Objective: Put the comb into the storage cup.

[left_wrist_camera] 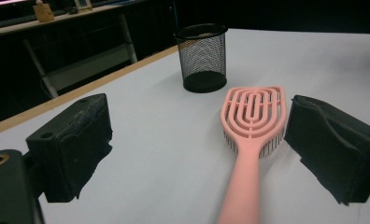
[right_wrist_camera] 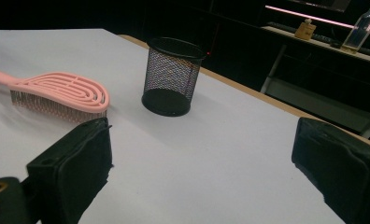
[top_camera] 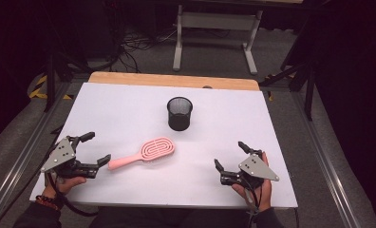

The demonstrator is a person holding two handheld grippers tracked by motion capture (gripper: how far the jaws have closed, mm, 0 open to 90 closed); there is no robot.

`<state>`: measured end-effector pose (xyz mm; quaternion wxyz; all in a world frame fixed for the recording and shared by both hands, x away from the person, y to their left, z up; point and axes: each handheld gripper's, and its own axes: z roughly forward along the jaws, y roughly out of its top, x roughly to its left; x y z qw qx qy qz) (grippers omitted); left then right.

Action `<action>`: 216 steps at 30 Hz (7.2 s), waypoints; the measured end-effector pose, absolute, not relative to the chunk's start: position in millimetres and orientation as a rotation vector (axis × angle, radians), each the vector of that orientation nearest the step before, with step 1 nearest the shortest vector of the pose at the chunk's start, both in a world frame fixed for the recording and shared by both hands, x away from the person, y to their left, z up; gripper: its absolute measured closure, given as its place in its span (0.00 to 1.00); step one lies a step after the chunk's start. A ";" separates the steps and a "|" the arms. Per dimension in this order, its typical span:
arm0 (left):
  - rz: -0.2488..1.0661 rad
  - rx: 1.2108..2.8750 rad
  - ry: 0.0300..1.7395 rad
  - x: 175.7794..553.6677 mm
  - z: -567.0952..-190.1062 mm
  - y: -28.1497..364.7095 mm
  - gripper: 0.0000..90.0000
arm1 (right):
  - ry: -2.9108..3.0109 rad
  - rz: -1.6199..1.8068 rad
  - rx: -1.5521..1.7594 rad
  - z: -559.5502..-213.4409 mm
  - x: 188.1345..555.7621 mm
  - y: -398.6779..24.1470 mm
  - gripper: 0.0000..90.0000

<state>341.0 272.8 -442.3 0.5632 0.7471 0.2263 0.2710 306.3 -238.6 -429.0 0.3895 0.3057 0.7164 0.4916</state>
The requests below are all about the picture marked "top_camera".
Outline yellow and black hazard tape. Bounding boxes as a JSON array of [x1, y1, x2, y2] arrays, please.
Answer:
[[28, 74, 73, 101], [264, 74, 296, 103]]

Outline bundle of black floor cables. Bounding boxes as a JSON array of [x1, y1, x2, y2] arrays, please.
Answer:
[[113, 25, 178, 74]]

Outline pink hairbrush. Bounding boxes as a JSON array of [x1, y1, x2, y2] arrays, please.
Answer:
[[107, 136, 177, 171]]

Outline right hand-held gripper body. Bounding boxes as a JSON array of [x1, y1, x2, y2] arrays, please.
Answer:
[[219, 153, 280, 190]]

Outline white table mat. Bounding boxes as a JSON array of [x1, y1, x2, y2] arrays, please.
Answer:
[[28, 82, 299, 210]]

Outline black metal stand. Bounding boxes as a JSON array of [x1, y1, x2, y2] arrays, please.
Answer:
[[43, 53, 92, 113], [258, 60, 315, 122]]

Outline red and black bracelet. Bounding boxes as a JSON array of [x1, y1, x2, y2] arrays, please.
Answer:
[[34, 194, 62, 212]]

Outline black curtain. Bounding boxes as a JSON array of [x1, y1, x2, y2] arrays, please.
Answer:
[[303, 0, 376, 228], [0, 0, 51, 150]]

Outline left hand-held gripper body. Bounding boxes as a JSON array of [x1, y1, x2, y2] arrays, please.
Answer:
[[40, 135, 100, 180]]

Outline grey metal desk frame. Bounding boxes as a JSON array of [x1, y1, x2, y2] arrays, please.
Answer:
[[172, 0, 304, 76]]

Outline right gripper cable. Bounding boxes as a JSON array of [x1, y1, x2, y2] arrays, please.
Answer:
[[243, 177, 263, 228]]

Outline aluminium rail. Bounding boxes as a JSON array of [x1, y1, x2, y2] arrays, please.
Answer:
[[0, 82, 71, 222], [291, 91, 365, 228]]

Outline person's left hand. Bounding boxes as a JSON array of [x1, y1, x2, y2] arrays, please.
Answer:
[[43, 176, 87, 200]]

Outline person's dark pants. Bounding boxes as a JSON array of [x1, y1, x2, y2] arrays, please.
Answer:
[[87, 207, 254, 228]]

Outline black mesh cup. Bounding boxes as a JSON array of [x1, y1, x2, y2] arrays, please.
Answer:
[[166, 96, 194, 132]]

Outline person's right hand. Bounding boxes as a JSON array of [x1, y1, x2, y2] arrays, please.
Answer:
[[231, 151, 274, 213]]

